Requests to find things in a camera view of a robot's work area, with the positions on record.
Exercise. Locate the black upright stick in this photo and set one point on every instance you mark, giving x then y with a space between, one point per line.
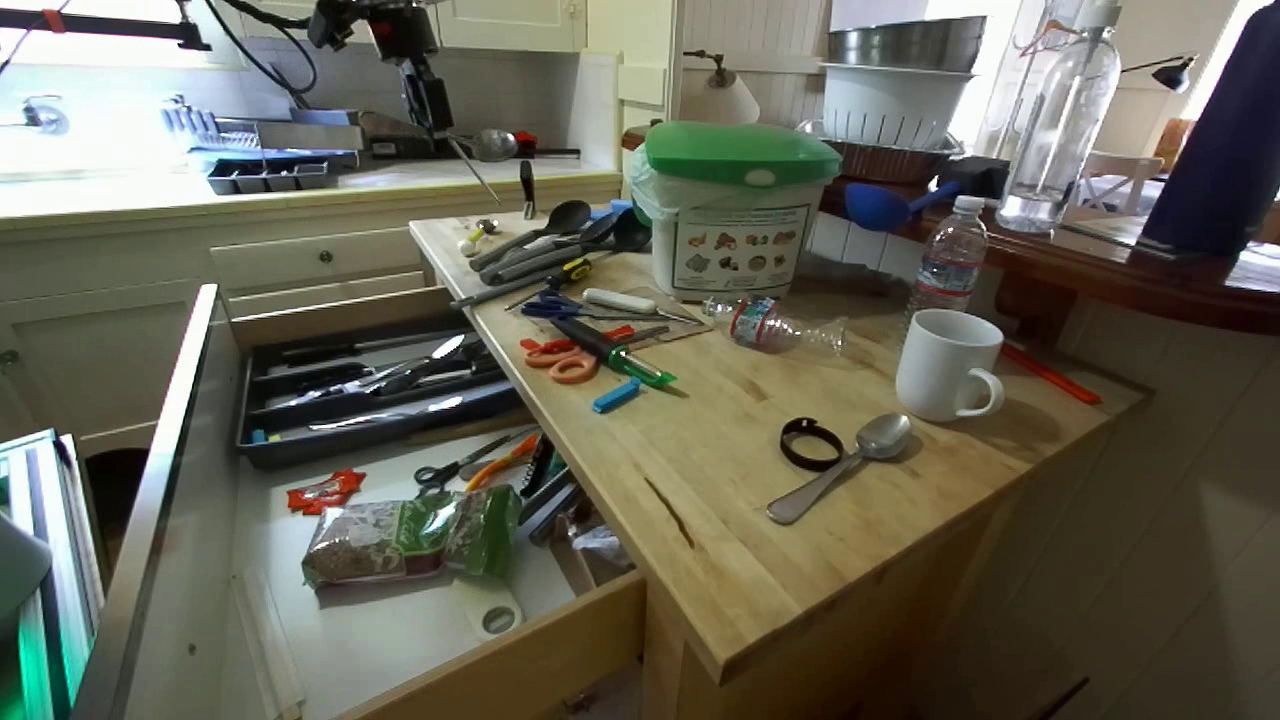
527 187

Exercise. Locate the clear water bottle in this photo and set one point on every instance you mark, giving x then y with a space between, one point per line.
954 263

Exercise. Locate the white marker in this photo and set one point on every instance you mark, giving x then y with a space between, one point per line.
622 303

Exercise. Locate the dark blue jacket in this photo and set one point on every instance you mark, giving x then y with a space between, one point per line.
1221 134

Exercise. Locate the dark ice cube tray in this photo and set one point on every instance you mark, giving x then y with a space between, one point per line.
273 172

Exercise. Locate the blue white striped rack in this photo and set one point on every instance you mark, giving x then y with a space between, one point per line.
201 118

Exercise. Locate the small blue cylinder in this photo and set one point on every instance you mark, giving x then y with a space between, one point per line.
616 399

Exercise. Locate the dark bar with red end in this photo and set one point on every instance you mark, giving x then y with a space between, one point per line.
547 147

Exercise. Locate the wooden drawer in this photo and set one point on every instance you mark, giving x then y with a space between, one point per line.
175 535

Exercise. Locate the orange yellow pen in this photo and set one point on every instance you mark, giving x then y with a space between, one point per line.
504 463

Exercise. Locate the steel bowl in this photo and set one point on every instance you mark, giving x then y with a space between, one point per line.
907 43

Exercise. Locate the white base cabinet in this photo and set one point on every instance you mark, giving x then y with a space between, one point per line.
323 263

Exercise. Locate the white colander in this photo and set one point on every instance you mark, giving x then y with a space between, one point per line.
901 107

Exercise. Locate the white wall cabinet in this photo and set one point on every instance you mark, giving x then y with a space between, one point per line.
504 20

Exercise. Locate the blue cloth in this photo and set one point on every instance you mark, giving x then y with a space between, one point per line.
613 224

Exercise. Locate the glass swing-top bottle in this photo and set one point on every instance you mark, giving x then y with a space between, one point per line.
1061 107

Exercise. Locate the black desk lamp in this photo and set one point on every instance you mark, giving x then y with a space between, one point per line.
1162 70

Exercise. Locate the white bin green lid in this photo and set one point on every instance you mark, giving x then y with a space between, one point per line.
734 212

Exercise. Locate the red ketchup packet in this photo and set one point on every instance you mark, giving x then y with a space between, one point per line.
311 501
346 487

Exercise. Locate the blue round scoop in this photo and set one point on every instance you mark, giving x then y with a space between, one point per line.
875 204

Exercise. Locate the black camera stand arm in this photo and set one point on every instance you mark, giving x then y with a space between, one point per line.
107 25

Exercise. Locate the green snack bag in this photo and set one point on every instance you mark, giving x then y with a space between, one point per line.
400 535

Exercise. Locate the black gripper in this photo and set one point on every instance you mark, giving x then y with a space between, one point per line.
366 25

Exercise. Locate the crushed plastic bottle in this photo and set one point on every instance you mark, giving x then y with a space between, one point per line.
764 327

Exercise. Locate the black cutlery tray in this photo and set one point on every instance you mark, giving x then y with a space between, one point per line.
374 428

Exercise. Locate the green-framed crate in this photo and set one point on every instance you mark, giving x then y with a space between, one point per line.
42 572

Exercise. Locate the white-shade table lamp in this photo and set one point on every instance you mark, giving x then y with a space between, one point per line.
722 97

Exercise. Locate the dark wooden counter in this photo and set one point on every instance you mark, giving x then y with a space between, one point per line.
1133 284

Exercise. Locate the yellow black screwdriver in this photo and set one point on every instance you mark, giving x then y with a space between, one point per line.
532 281

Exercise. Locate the white mug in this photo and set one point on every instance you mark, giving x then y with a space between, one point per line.
942 361

